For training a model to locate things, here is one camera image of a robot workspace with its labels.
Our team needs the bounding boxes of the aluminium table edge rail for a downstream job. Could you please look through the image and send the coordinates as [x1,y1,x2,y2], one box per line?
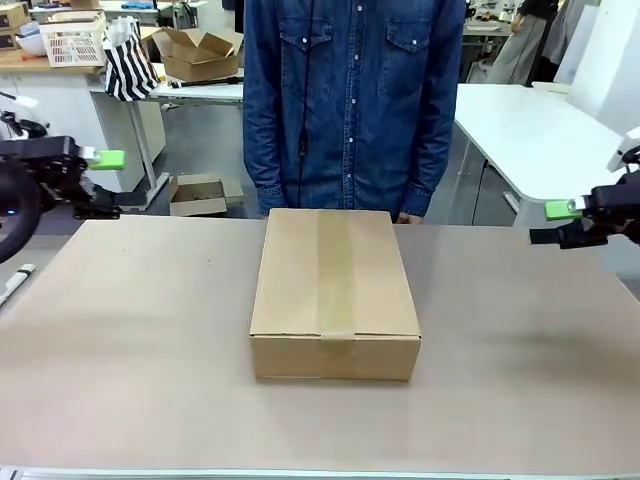
[0,467,640,480]

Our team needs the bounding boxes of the white desk with metal leg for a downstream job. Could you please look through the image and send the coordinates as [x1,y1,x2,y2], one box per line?
[87,64,247,210]

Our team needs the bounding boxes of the white rounded table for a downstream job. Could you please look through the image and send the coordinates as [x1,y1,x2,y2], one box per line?
[452,82,640,232]

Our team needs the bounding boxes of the person in beige clothes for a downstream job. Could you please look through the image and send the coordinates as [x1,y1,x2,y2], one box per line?
[487,0,550,86]

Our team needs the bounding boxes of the person's right forearm denim sleeve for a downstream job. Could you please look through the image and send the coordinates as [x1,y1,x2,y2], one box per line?
[242,119,287,220]

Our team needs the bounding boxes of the pale flat sheet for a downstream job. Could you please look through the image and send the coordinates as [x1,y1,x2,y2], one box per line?
[531,81,572,96]

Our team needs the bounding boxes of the large brown cardboard box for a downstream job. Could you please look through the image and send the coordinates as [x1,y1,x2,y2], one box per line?
[248,208,424,384]

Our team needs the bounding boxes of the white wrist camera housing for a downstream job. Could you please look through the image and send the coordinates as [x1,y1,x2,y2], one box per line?
[0,91,39,110]
[606,127,640,174]

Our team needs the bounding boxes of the white marker pen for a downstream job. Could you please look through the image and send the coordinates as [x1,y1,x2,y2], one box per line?
[0,263,37,307]

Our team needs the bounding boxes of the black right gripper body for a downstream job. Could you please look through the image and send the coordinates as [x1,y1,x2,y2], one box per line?
[606,169,640,247]

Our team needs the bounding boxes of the brown packing tape strip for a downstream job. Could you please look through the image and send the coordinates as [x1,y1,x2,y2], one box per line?
[316,209,358,357]

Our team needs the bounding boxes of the white bowl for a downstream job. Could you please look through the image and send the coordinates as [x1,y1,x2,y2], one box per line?
[16,22,52,57]

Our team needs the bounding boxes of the black white striped bag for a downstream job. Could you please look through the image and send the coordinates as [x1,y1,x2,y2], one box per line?
[102,17,162,104]

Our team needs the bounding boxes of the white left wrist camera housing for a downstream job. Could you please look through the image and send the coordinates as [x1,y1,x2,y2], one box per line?
[0,91,39,110]

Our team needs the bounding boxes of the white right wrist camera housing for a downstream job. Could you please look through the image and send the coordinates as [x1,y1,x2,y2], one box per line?
[606,127,640,174]

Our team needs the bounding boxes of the white foam boards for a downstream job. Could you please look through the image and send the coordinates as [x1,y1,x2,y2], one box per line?
[552,0,640,126]

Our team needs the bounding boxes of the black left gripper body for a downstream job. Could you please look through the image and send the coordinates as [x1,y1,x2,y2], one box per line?
[0,135,91,217]

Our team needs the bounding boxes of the person's left forearm denim sleeve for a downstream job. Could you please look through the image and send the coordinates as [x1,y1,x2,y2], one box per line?
[398,119,460,220]

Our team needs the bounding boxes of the cream plastic crate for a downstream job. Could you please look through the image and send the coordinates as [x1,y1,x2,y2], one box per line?
[38,10,109,69]

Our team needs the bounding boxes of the black rod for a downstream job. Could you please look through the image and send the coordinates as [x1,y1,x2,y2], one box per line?
[167,74,246,90]

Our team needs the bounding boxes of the small open cardboard box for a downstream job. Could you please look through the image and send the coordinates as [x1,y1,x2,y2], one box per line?
[167,173,229,217]

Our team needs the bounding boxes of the brown box with black label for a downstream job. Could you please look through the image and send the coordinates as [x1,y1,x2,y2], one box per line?
[0,2,32,51]

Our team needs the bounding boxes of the person in denim shirt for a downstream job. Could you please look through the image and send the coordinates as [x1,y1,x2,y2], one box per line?
[242,0,466,225]

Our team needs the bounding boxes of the wide open cardboard box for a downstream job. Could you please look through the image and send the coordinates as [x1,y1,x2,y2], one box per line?
[149,27,246,84]

